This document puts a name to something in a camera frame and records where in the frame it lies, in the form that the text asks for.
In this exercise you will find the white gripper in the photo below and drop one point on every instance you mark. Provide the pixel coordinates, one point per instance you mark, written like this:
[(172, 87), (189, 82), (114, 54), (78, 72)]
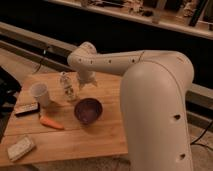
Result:
[(86, 77)]

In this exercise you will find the dark purple ceramic bowl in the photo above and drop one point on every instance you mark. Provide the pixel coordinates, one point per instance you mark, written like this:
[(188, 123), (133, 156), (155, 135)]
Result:
[(88, 110)]

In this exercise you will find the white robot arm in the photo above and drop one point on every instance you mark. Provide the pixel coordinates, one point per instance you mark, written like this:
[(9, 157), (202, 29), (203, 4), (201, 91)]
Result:
[(152, 100)]

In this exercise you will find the translucent plastic cup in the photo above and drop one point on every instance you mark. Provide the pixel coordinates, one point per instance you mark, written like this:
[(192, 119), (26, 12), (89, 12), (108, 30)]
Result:
[(40, 93)]

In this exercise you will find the orange carrot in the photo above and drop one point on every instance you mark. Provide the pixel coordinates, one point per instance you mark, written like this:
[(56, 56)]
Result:
[(44, 120)]

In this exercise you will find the beige sponge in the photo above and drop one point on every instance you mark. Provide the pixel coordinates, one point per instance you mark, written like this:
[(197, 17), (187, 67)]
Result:
[(20, 148)]

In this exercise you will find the wooden shelf with clutter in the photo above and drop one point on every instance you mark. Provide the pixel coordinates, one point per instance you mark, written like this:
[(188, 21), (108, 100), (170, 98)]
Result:
[(136, 11)]

